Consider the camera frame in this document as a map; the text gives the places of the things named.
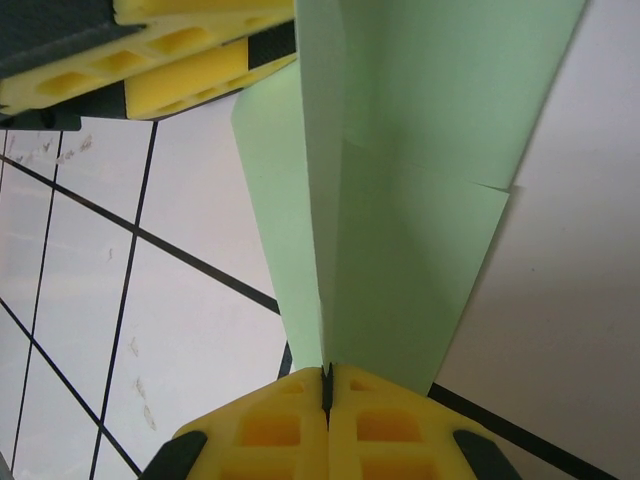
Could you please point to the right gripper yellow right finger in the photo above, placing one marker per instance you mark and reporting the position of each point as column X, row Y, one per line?
column 390, row 430

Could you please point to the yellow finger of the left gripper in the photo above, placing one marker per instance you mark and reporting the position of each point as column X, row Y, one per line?
column 190, row 85
column 100, row 65

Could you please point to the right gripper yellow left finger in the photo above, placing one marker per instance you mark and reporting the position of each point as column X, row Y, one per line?
column 270, row 430

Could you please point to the green paper sheet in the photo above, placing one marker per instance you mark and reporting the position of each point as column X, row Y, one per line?
column 400, row 225

